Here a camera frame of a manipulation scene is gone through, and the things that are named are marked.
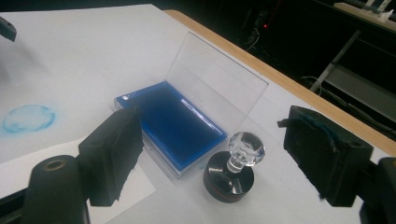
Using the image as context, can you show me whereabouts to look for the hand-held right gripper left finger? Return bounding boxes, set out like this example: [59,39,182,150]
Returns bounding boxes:
[78,105,145,208]

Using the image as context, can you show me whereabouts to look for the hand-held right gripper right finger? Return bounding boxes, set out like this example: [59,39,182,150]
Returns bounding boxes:
[276,105,375,208]

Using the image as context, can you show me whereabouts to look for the blue ink pad clear case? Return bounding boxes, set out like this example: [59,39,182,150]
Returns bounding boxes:
[113,31,270,180]

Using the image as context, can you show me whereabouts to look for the white paper sheet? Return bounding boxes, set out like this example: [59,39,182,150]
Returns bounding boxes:
[0,136,157,224]

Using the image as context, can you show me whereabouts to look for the black stamp with crystal knob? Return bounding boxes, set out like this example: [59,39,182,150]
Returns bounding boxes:
[203,131,267,204]

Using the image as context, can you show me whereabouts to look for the black device with red light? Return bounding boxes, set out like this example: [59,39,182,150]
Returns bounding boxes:
[248,6,282,48]

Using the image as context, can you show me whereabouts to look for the light wooden desk top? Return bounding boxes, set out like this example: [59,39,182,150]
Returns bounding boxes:
[332,1,396,33]

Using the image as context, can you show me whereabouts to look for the white metal desk frame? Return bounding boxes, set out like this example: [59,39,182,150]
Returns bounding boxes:
[309,29,396,123]

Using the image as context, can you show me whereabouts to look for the blue ink ring stain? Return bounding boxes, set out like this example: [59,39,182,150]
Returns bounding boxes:
[1,104,58,135]

